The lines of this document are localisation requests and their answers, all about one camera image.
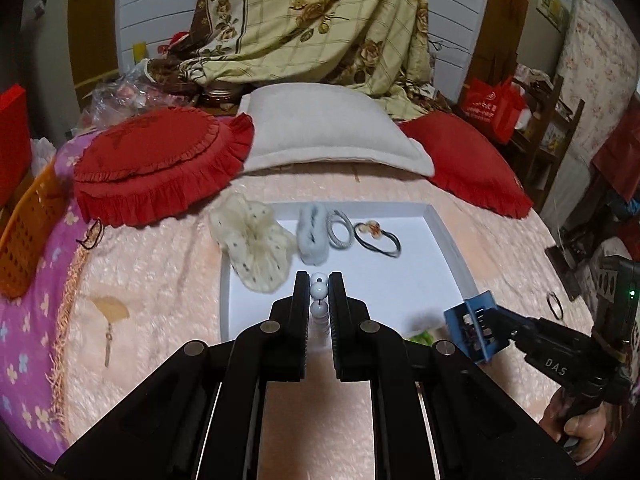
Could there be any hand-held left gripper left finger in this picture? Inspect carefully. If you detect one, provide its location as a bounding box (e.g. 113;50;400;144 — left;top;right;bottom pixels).
52;270;311;480

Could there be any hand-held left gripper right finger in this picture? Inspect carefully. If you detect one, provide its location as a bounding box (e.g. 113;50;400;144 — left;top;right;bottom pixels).
327;271;582;480

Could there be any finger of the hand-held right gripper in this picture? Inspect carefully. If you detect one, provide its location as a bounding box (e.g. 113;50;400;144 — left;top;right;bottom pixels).
444;299;490;364
467;290;532;357

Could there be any white bead bracelet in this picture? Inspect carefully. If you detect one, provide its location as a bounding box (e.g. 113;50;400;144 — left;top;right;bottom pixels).
310;272;331;335

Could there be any white shallow box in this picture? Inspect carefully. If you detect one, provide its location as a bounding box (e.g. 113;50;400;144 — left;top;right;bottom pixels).
220;202;482;343

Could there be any person's right forearm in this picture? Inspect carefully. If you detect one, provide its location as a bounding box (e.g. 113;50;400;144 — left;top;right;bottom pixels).
595;394;640;480

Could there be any person's right hand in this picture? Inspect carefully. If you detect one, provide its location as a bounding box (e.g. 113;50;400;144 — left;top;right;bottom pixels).
540;387;620;470

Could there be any pale blue fuzzy scrunchie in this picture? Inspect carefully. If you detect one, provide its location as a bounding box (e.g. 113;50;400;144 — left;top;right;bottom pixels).
298;203;330;266

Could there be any cream dotted scrunchie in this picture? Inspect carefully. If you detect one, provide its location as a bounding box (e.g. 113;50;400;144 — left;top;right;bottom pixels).
208;193;297;292

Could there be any pink fuzzy blanket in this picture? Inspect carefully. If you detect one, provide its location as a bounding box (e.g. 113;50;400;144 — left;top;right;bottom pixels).
47;157;601;453

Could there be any red pillow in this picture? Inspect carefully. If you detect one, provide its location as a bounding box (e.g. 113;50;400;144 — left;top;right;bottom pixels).
399;111;535;220

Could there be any wooden shelf rack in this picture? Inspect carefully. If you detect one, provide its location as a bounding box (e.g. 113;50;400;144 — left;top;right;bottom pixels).
509;74;586;202

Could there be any beige pillow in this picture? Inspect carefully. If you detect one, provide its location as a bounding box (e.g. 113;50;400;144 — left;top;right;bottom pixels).
238;82;435;177

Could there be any yellow leaf pendant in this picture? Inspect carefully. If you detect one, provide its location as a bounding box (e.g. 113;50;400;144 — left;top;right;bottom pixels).
89;295;130;367

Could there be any red frilled cushion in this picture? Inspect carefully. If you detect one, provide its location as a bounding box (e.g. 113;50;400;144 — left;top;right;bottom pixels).
73;108;256;227

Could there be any red shopping bag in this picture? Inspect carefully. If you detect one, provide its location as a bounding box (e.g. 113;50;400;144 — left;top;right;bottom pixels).
459;76;527;144

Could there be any purple flowered blanket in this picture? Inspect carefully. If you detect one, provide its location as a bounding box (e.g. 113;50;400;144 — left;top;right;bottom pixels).
0;136;103;463

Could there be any floral mattress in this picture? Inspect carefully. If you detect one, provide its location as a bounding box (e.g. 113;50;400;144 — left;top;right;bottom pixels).
554;0;640;162

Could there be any orange plastic basket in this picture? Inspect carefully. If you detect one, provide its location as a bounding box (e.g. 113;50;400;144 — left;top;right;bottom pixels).
0;156;69;299

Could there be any clear plastic bag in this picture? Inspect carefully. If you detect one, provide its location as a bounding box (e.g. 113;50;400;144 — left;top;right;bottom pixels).
79;66;202;134

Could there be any floral checked quilt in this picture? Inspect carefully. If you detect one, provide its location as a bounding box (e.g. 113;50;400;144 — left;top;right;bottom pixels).
150;0;437;111

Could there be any white headboard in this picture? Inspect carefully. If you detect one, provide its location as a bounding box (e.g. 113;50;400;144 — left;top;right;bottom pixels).
117;0;490;107

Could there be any red box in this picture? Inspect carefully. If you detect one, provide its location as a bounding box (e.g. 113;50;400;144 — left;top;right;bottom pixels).
0;84;32;209

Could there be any grey hair tie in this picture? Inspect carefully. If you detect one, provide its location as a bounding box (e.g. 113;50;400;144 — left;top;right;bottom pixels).
327;209;355;250

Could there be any black hair tie with flower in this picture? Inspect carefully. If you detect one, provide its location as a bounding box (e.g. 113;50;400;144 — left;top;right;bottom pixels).
353;219;403;259

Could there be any black cord hair tie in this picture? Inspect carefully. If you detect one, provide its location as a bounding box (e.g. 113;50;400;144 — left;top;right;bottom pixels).
75;219;105;250

